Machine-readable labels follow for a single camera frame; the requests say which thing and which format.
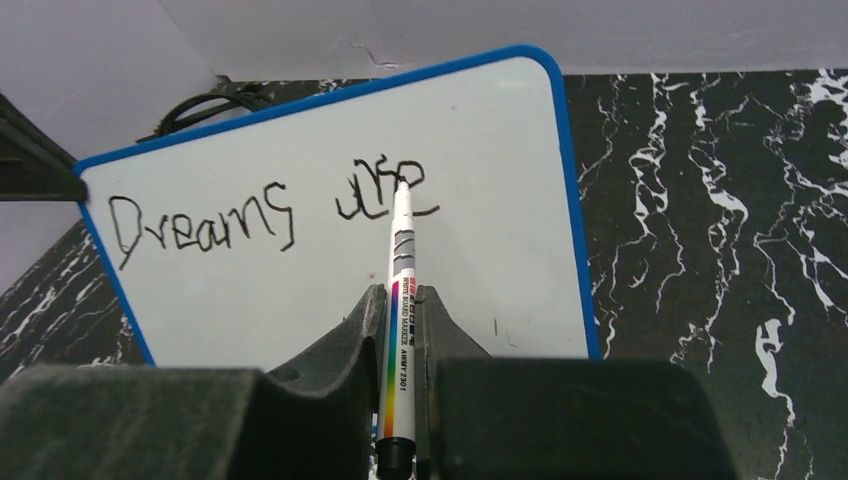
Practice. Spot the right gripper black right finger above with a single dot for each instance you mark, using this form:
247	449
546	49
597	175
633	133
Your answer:
485	417

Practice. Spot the blue framed whiteboard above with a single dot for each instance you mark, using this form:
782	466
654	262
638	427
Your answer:
241	243

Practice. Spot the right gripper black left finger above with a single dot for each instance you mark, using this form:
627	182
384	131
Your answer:
309	418

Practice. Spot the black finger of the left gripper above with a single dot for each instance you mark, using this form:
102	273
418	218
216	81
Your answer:
34	168

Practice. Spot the black white marker pen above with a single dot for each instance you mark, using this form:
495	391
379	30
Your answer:
396	435

